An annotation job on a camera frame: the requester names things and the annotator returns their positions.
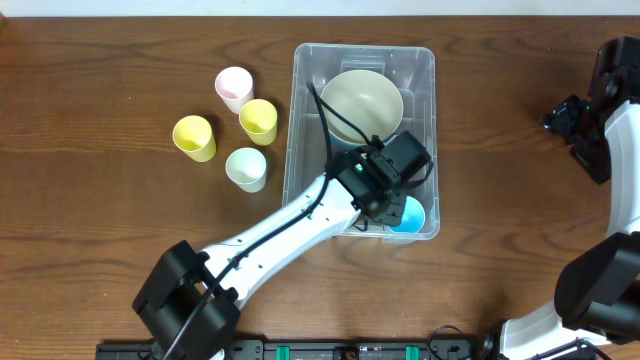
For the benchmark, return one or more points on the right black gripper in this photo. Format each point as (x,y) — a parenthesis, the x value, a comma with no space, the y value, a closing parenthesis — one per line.
(564,118)

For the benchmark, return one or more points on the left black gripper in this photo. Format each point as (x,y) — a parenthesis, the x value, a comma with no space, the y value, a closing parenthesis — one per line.
(388,213)

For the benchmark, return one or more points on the light blue plastic cup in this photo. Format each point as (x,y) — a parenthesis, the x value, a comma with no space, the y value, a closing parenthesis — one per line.
(413,217)

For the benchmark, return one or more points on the pale green plastic cup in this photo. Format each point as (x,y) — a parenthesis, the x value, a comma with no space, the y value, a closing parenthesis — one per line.
(247,168)

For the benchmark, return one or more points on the yellow cup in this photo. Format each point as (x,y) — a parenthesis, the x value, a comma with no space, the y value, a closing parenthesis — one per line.
(258,117)
(193,135)

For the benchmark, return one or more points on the dark blue bowl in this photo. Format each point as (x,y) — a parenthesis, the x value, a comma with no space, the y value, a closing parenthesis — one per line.
(349,144)

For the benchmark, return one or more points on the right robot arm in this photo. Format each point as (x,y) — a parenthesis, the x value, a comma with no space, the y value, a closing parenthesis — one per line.
(596,300)

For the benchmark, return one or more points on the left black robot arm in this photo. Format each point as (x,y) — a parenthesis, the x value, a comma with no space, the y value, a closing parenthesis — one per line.
(192,300)

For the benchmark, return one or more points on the clear plastic storage container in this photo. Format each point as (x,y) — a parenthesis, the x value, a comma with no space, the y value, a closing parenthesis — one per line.
(412,71)

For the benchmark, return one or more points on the pink plastic cup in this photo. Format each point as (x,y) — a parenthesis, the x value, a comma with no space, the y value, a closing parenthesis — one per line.
(234,85)

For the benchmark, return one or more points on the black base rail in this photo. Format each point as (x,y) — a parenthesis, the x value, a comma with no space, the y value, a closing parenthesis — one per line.
(437,349)

